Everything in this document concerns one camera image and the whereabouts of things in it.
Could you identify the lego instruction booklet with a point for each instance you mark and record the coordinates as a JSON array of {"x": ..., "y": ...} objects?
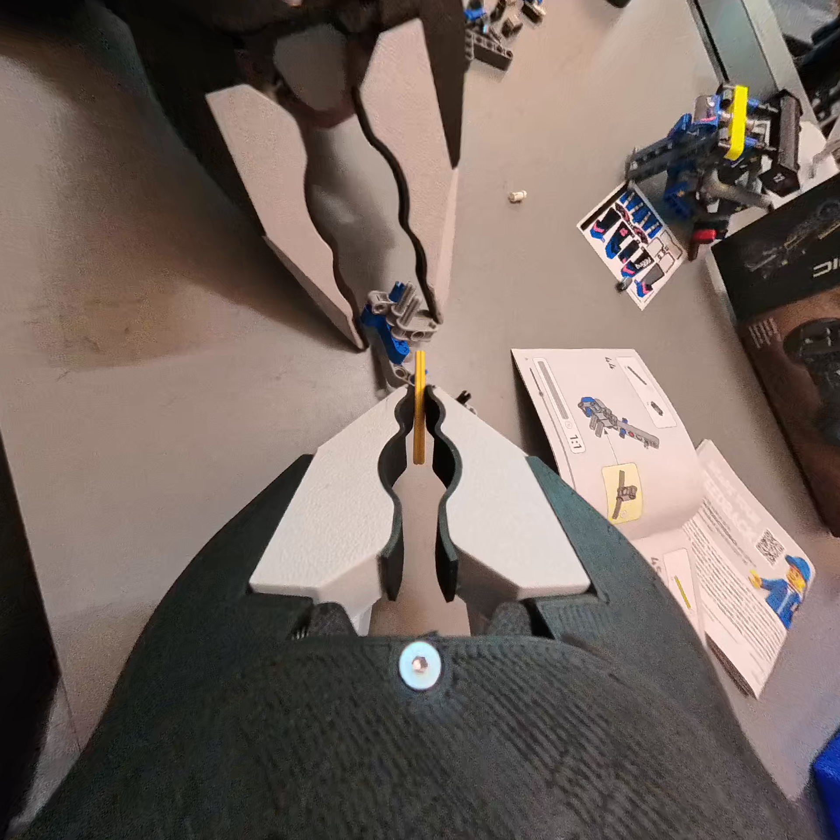
[{"x": 630, "y": 472}]

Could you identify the blue box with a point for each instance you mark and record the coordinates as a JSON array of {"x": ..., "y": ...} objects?
[{"x": 828, "y": 794}]

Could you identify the yellow lego axle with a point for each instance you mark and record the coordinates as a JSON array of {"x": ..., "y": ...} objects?
[{"x": 420, "y": 420}]

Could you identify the black lego set box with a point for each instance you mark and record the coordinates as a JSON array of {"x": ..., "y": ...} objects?
[{"x": 794, "y": 341}]

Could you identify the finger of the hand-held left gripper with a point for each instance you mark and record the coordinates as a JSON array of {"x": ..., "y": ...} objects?
[
  {"x": 410, "y": 118},
  {"x": 275, "y": 184}
]

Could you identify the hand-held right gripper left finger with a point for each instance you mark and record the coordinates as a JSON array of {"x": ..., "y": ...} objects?
[{"x": 328, "y": 525}]

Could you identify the black lego beam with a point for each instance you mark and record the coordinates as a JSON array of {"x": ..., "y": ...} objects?
[{"x": 491, "y": 51}]

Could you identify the loose lego pieces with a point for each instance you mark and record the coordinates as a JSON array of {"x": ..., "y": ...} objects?
[{"x": 505, "y": 13}]

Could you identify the person's left forearm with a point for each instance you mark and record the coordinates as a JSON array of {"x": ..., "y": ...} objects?
[{"x": 177, "y": 36}]

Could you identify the lego sticker sheet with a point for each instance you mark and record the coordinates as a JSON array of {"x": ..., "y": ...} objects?
[{"x": 633, "y": 246}]

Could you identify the grey and blue lego assembly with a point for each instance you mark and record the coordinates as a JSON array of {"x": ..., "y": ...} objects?
[{"x": 394, "y": 321}]

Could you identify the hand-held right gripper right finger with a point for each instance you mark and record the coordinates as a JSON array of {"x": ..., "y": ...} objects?
[{"x": 512, "y": 525}]

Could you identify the partly built blue lego model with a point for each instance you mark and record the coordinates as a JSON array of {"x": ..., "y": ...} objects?
[{"x": 715, "y": 157}]

